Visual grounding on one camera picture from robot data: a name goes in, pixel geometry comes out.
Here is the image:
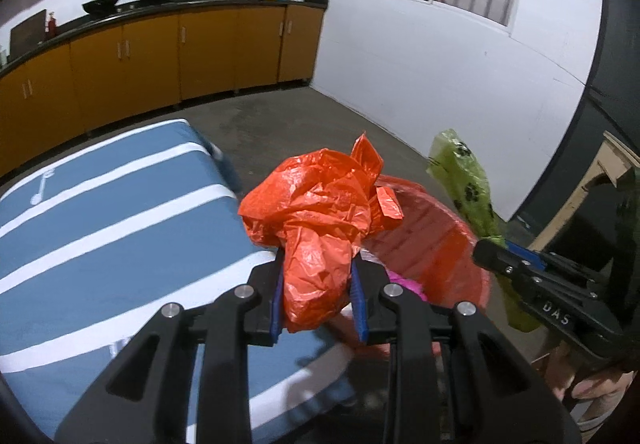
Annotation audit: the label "red bottle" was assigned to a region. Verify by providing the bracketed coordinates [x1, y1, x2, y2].
[46, 11, 56, 40]

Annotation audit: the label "blue white striped tablecloth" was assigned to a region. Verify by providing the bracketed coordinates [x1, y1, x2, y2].
[1, 119, 355, 443]

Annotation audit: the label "magenta plastic bag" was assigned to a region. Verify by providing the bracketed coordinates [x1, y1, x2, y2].
[386, 269, 427, 302]

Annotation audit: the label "dark cutting board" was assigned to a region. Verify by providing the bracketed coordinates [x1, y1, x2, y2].
[9, 9, 47, 60]

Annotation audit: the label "green paw print bag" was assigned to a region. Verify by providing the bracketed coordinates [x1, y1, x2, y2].
[425, 127, 542, 333]

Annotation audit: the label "person's right hand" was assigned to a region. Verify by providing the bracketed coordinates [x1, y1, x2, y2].
[544, 342, 636, 401]

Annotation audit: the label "small red bag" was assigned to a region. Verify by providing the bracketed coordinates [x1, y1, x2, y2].
[239, 135, 404, 332]

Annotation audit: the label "wooden chair frame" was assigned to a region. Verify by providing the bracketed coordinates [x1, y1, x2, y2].
[528, 131, 639, 251]

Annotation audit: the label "orange lower kitchen cabinets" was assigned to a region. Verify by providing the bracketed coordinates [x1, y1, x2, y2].
[1, 2, 326, 175]

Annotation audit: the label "black wok left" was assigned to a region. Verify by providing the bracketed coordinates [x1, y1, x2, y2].
[82, 0, 119, 18]

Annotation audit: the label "red lined trash basket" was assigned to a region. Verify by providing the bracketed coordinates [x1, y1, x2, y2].
[363, 175, 490, 311]

